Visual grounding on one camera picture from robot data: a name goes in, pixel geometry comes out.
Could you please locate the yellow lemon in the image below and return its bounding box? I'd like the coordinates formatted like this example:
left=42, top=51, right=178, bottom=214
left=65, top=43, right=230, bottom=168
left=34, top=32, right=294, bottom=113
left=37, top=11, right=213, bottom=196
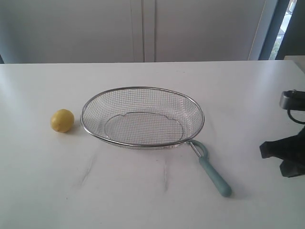
left=51, top=109, right=74, bottom=133

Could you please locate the teal handled peeler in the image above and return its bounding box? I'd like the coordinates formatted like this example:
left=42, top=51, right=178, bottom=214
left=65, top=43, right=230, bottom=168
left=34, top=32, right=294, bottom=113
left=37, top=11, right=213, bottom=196
left=187, top=140, right=232, bottom=198

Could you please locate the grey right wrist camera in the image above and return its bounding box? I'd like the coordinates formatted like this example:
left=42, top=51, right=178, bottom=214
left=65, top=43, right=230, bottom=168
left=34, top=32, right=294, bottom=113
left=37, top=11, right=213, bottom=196
left=279, top=90, right=305, bottom=111

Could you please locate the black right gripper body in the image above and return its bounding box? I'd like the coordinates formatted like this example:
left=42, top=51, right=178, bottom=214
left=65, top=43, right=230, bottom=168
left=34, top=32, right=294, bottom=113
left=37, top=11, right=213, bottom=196
left=259, top=129, right=305, bottom=177

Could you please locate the oval wire mesh basket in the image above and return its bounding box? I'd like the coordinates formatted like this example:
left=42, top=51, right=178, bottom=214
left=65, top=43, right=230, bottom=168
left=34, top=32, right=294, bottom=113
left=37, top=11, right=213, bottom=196
left=80, top=86, right=205, bottom=149

